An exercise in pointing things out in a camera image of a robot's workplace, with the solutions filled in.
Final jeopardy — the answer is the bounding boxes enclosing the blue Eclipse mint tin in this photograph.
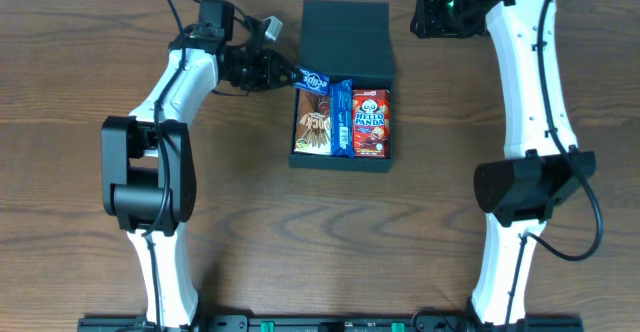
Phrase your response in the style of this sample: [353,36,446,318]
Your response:
[293,67,331,96]

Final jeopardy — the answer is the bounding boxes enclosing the blue Oreo cookie pack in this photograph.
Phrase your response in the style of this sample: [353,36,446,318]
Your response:
[330,79,355,158]

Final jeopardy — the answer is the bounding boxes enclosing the brown Pocky box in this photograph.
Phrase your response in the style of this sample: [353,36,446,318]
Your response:
[293,90,331,155]

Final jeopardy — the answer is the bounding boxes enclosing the red Hello Panda box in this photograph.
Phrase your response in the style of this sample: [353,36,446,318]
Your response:
[352,89,391,159]

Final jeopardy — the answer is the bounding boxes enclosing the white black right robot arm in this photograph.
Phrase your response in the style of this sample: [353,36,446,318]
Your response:
[410,0,598,331]

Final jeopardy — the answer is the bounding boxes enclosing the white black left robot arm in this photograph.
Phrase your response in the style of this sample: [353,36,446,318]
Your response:
[101,0,302,331]

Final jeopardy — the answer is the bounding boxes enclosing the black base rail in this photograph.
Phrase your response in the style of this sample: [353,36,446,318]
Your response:
[76,313,585,332]

